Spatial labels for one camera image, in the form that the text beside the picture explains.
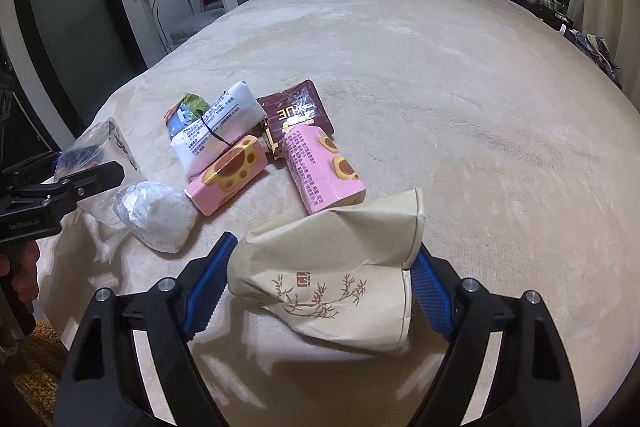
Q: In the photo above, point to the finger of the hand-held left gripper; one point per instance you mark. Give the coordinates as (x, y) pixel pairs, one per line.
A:
(80, 155)
(100, 174)

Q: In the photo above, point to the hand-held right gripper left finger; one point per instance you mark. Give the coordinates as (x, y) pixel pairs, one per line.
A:
(210, 287)

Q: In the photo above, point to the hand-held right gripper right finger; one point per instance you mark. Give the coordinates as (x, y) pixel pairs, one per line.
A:
(430, 294)

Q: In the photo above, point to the clear plastic bag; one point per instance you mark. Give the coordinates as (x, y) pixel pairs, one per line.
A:
(107, 142)

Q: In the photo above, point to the beige tissue pack bamboo print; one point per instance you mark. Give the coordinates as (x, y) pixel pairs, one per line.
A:
(310, 257)

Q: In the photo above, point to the pink paw print snack box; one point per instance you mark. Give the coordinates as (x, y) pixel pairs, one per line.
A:
(315, 172)
(225, 179)

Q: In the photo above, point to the brown foil packet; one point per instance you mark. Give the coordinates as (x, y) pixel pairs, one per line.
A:
(295, 107)

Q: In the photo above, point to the person's left hand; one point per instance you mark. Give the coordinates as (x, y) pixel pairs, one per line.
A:
(20, 274)

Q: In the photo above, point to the white crumpled plastic bag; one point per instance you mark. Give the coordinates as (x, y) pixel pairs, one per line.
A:
(155, 212)

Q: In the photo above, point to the green blue snack wrapper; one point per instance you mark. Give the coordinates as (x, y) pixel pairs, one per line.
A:
(182, 112)

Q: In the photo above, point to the white printed soft packet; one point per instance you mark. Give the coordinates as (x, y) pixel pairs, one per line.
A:
(210, 132)

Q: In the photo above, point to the dark glass door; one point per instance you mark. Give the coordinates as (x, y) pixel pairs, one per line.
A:
(75, 32)

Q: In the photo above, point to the brown shaggy rug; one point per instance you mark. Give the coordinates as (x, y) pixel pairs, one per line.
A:
(35, 357)

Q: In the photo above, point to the metal chair with grey cushion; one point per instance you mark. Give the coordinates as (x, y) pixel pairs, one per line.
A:
(192, 24)

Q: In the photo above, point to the beige plush bed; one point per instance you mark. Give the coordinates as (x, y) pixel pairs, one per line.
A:
(450, 107)

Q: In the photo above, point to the patterned dark cloth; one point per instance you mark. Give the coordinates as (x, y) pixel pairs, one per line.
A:
(597, 54)

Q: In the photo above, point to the black nightstand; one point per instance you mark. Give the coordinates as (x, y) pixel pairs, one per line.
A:
(555, 19)

